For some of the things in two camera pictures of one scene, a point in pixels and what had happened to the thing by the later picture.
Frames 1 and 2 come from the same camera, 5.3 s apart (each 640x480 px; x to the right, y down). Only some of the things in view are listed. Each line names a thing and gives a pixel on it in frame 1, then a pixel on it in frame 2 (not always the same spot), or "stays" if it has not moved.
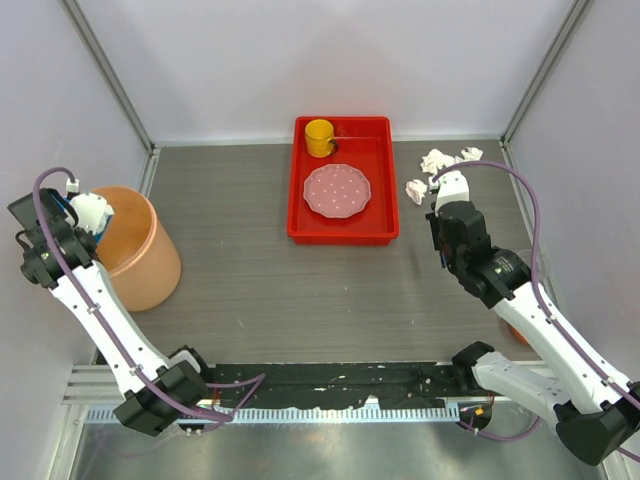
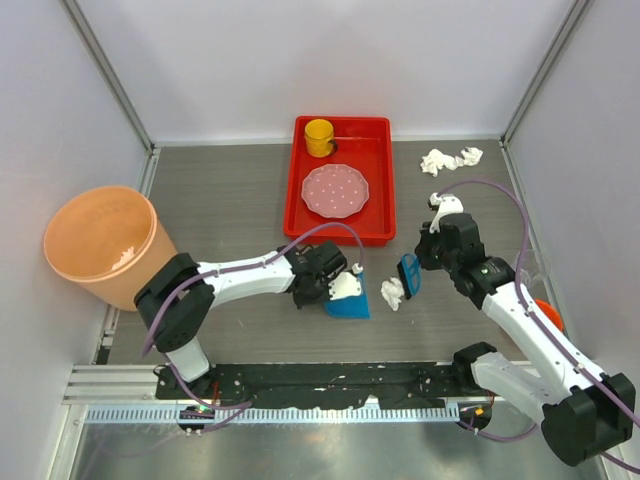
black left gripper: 90,233 to 300,300
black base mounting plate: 345,382 stays
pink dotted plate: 337,191 stays
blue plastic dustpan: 101,235 to 352,307
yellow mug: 319,137 stays
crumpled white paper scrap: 435,161 stays
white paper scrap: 416,190 to 392,291
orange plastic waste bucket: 142,263 stays
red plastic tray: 342,185 stays
